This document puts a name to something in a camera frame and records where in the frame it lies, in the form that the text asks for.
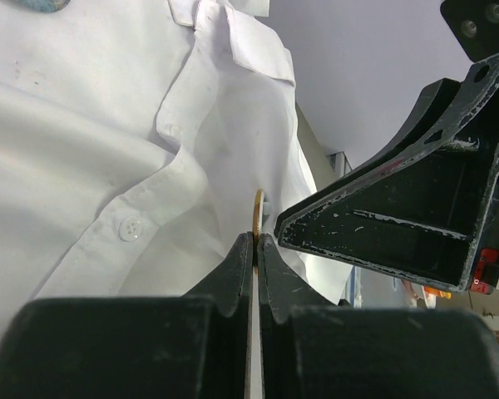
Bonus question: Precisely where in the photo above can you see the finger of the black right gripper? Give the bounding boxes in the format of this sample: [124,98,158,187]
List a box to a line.
[274,60,499,292]

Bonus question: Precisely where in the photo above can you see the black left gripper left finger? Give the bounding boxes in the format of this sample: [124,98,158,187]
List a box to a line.
[0,233,254,398]

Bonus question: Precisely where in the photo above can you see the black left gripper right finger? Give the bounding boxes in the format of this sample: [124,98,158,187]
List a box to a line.
[257,234,499,398]

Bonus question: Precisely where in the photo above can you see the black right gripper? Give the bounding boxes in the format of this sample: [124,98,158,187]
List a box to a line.
[440,1,499,293]

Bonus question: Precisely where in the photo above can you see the yellow sunflower brooch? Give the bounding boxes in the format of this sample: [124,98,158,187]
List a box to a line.
[252,189,271,273]

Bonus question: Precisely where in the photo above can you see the blue round brooch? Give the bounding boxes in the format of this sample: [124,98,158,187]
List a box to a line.
[16,0,70,13]

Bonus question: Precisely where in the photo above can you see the white button-up shirt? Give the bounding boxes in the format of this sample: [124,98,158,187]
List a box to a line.
[0,0,354,346]

